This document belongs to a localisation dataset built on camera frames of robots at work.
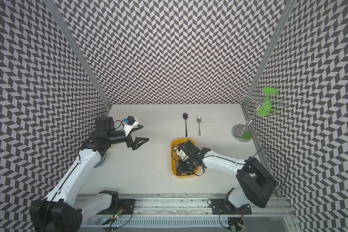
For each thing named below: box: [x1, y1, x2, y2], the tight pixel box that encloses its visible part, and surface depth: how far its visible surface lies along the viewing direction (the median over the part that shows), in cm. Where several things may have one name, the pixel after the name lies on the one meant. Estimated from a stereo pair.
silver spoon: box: [196, 115, 202, 136], surface depth 110 cm
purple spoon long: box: [182, 112, 189, 137], surface depth 114 cm
